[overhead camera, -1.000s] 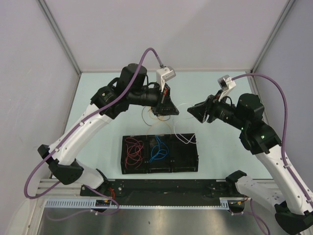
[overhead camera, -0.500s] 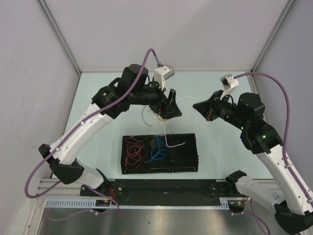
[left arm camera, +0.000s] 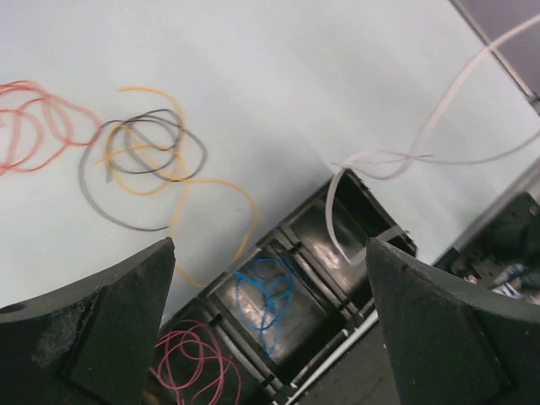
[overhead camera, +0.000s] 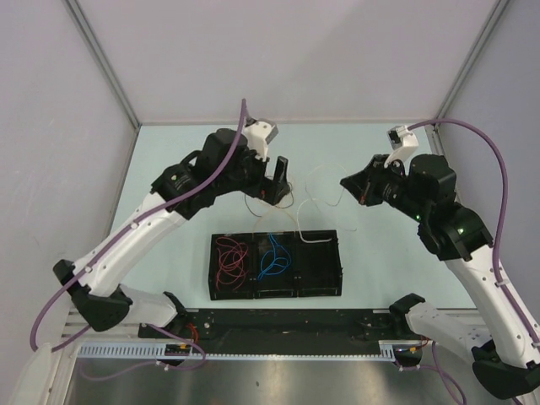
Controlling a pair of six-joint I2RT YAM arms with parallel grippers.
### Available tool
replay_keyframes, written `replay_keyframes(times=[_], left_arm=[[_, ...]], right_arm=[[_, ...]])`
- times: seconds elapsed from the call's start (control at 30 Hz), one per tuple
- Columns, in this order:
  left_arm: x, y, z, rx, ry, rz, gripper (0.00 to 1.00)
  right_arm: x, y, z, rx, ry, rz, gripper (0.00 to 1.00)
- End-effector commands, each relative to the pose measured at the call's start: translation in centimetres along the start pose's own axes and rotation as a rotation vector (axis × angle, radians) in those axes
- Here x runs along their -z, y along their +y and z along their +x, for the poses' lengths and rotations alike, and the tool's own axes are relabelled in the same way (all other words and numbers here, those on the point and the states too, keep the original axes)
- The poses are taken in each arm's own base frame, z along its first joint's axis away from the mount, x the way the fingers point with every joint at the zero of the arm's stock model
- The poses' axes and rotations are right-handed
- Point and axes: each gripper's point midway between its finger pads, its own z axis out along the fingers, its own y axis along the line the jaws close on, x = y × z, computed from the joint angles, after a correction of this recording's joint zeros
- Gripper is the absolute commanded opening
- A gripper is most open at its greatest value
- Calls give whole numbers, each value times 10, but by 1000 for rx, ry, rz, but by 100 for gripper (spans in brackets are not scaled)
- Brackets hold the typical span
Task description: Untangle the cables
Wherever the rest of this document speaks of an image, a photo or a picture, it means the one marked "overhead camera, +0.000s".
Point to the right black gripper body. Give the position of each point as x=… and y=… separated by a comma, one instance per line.
x=384, y=183

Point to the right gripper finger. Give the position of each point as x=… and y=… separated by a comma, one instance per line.
x=359, y=179
x=359, y=191

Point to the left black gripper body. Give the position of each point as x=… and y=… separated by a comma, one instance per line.
x=256, y=184

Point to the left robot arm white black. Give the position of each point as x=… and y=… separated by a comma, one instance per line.
x=229, y=161

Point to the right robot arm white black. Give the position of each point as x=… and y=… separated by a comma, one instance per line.
x=504, y=357

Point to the black three-compartment tray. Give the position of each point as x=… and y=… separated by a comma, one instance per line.
x=271, y=265

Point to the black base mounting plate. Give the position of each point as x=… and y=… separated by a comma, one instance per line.
x=295, y=332

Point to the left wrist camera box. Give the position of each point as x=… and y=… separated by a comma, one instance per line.
x=259, y=134

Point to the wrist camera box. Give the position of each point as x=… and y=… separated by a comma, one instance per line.
x=403, y=143
x=259, y=134

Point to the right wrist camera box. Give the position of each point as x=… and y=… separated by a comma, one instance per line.
x=403, y=143

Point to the aluminium corner post right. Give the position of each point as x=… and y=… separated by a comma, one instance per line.
x=495, y=16

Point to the aluminium corner post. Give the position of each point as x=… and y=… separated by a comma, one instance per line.
x=102, y=61
x=495, y=16

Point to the aluminium side rail right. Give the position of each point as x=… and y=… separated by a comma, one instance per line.
x=456, y=234

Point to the aluminium frame rail front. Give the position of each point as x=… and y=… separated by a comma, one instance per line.
x=75, y=323

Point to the grey slotted cable duct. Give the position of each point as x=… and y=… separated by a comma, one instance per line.
x=179, y=351

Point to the aluminium corner post left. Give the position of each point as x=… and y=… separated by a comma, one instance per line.
x=102, y=61

